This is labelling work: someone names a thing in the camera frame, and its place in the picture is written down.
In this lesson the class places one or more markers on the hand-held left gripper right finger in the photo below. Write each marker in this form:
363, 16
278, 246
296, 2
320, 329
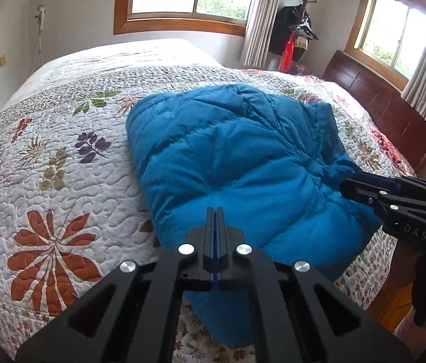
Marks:
223, 242

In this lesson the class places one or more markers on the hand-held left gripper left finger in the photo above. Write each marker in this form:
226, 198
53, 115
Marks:
207, 242

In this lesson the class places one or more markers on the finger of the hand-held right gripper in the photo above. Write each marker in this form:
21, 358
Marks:
364, 193
406, 186

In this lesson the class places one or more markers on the blue puffer jacket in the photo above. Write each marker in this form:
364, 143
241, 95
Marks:
216, 151

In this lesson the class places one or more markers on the clothes hanger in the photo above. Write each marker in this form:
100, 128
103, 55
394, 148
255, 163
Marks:
305, 30

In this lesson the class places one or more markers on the dark wooden headboard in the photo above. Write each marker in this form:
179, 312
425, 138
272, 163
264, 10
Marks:
379, 98

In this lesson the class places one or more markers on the red hanging garment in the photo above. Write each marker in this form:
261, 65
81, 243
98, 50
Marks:
288, 55

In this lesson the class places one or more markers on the small wooden framed window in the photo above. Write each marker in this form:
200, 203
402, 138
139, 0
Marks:
387, 26

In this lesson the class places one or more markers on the bed with floral quilt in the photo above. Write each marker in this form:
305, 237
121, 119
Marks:
65, 158

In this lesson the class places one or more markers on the black hanging garment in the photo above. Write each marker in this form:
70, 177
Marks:
283, 26

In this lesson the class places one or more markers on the wooden coat rack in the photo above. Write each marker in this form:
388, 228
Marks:
305, 2

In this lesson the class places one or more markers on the yellowed wall outlet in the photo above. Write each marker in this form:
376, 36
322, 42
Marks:
3, 60

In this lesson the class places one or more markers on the white wall-mounted handheld device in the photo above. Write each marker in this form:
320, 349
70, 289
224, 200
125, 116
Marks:
40, 17

